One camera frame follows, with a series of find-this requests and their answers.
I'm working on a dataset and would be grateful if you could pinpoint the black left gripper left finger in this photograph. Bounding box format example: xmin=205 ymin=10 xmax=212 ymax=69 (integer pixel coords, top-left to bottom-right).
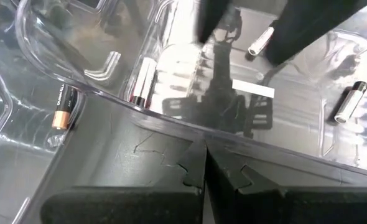
xmin=40 ymin=136 xmax=207 ymax=224

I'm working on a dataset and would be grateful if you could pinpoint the small copper-top AAA battery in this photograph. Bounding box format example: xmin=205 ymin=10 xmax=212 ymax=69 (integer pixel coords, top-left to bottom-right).
xmin=51 ymin=83 xmax=78 ymax=131

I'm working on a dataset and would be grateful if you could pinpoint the white rectangular sticker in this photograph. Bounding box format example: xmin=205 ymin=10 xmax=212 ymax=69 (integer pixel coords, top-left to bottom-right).
xmin=232 ymin=79 xmax=275 ymax=99

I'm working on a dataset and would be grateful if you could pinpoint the clear plastic bin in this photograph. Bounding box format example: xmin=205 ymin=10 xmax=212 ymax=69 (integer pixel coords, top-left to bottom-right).
xmin=15 ymin=0 xmax=367 ymax=175
xmin=0 ymin=0 xmax=88 ymax=224

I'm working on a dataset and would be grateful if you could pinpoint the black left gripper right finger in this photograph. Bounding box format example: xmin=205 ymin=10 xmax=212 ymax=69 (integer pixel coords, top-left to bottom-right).
xmin=207 ymin=138 xmax=367 ymax=224

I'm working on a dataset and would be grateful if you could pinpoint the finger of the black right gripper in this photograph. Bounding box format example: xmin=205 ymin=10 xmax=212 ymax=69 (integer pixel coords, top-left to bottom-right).
xmin=264 ymin=0 xmax=367 ymax=66
xmin=197 ymin=0 xmax=234 ymax=44

